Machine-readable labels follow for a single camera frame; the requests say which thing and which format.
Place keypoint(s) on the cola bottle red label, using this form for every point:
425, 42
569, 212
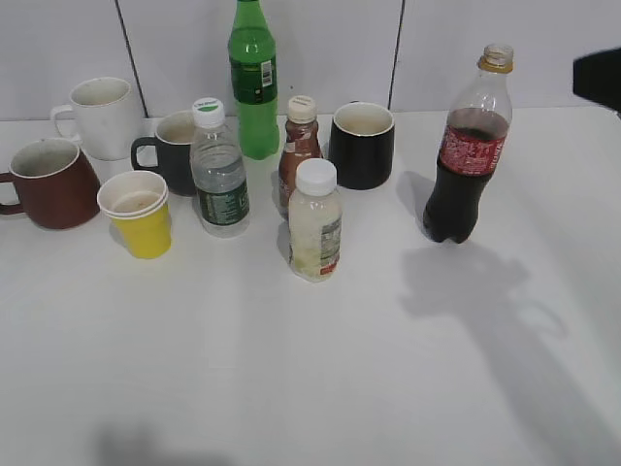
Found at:
475, 132

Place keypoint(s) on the red ceramic mug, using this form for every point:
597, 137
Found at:
55, 184

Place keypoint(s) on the yellow paper cup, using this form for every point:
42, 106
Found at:
136, 202

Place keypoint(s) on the white milky drink bottle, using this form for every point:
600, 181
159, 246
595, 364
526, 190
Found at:
315, 221

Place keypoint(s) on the brown drink bottle beige cap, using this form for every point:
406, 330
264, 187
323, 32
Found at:
301, 143

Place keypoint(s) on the black mug white interior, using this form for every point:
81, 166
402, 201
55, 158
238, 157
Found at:
361, 145

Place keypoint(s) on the clear water bottle green label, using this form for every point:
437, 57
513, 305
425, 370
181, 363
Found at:
218, 171

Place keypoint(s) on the dark grey mug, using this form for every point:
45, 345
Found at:
172, 141

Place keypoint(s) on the green soda bottle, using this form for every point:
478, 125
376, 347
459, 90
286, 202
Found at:
253, 68

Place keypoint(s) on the white ceramic mug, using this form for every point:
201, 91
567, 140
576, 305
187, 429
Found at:
108, 116

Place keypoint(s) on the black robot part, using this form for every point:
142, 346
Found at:
596, 78

